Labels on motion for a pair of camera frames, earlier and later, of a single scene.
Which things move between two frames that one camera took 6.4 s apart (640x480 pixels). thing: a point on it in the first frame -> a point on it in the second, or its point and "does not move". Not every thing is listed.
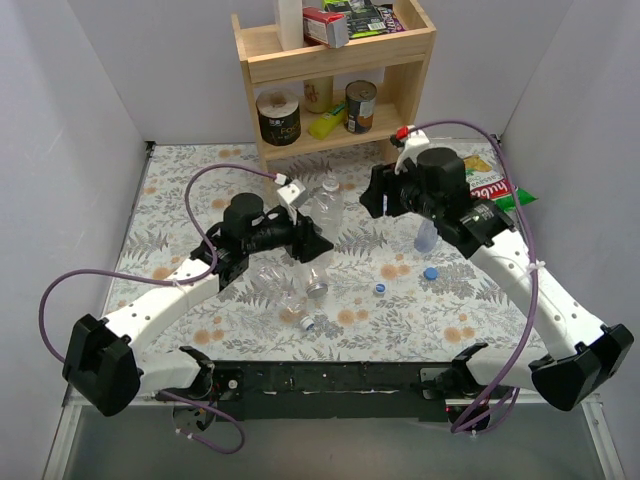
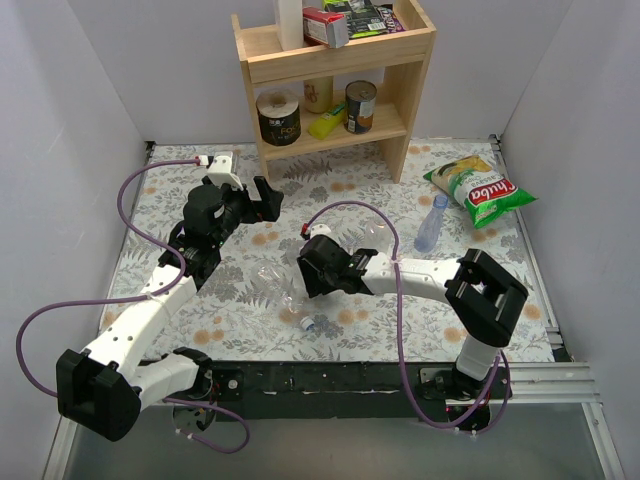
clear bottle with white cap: x=329 y=210 -> x=374 y=234
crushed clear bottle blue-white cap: x=284 y=295 does not move
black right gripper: x=392 y=189 -> x=310 y=270
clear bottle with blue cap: x=425 y=236 does not move
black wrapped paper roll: x=279 y=117 does not move
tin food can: x=360 y=97 does not move
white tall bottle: x=290 y=29 does not move
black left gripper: x=298 y=236 -> x=255 y=201
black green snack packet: x=363 y=17 does not move
